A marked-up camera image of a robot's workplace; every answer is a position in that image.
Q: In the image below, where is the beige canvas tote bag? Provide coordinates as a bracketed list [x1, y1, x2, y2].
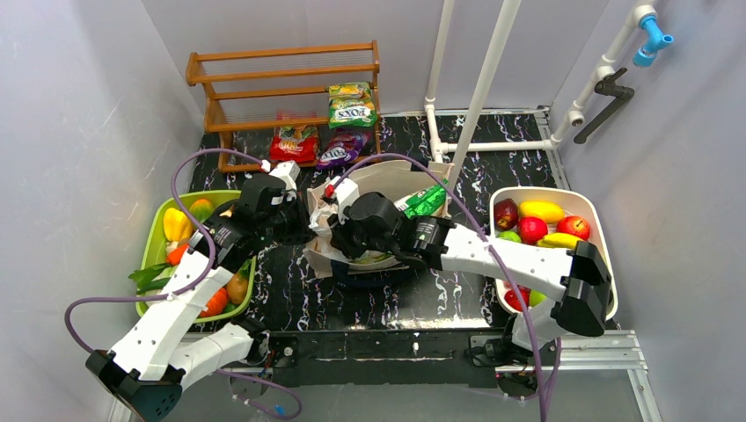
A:
[304, 160, 435, 279]

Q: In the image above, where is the light green guava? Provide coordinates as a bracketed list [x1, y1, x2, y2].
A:
[497, 230, 522, 243]

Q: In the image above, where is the blue pipe fitting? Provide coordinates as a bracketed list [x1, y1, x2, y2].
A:
[633, 14, 675, 68]

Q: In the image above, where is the white pvc pipe frame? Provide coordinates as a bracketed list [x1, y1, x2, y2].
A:
[421, 1, 662, 161]

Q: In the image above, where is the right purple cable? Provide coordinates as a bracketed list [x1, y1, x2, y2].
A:
[325, 153, 564, 422]

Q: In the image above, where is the wooden shelf rack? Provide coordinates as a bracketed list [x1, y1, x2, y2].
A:
[185, 40, 381, 149]

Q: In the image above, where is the orange carrot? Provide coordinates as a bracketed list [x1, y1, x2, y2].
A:
[166, 244, 189, 266]

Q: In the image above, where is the dark red apple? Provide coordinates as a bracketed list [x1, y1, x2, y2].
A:
[493, 198, 519, 231]

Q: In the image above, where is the metal base frame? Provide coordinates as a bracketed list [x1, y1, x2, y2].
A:
[107, 329, 662, 422]

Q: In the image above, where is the green vegetable basket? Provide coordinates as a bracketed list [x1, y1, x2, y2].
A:
[141, 190, 257, 324]

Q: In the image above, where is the yellow green snack bag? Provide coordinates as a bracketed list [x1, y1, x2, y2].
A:
[326, 82, 378, 128]

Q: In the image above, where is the red snack bag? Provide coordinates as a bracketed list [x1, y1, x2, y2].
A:
[269, 125, 319, 164]

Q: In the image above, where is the yellow bell pepper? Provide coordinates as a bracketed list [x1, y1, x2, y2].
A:
[162, 207, 193, 243]

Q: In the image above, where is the orange tomato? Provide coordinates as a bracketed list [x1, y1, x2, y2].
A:
[199, 287, 230, 318]

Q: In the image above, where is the large green chips bag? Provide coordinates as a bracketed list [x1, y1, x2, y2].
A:
[394, 185, 448, 218]

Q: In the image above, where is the white fruit basket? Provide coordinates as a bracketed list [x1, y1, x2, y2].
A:
[488, 186, 618, 321]

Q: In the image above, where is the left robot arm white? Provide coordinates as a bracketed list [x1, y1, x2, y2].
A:
[85, 170, 311, 421]

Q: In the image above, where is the green orange mango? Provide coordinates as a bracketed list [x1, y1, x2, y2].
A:
[189, 199, 216, 223]

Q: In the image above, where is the brown kiwi potato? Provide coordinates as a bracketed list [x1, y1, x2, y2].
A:
[225, 273, 249, 305]

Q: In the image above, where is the small red fruit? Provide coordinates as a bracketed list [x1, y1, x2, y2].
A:
[517, 216, 549, 245]

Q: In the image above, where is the yellow banana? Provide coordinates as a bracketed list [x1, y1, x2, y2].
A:
[537, 232, 582, 250]

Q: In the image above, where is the black lever handle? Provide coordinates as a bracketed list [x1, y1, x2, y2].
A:
[574, 67, 635, 145]

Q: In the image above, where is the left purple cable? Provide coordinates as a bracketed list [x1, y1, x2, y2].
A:
[63, 148, 304, 422]

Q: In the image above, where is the yellow mango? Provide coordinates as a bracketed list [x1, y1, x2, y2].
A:
[518, 200, 566, 225]

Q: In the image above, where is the purple snack bag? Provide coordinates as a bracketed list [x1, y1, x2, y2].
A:
[316, 128, 370, 170]

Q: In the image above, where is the purple cable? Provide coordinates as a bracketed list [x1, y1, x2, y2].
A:
[325, 153, 564, 422]
[63, 148, 304, 422]

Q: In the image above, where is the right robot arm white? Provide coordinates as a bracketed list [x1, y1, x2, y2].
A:
[328, 193, 612, 351]

